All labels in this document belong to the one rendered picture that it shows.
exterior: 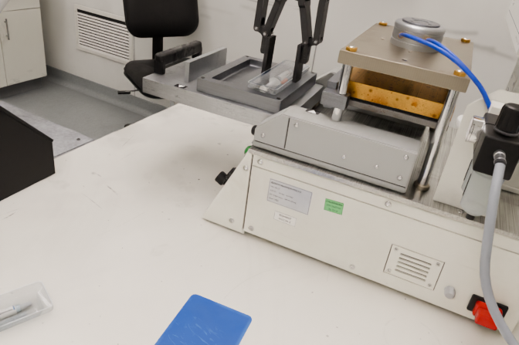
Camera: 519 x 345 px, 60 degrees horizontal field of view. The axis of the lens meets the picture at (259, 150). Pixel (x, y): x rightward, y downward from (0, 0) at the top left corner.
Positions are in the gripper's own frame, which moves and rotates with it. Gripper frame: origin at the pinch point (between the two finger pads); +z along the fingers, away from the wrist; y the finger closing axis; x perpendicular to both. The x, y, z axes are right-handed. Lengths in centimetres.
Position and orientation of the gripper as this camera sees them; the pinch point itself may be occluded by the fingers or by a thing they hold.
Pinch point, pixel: (283, 60)
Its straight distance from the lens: 85.6
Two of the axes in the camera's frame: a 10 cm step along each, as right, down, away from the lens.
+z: -1.3, 8.8, 4.7
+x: -4.1, 3.8, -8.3
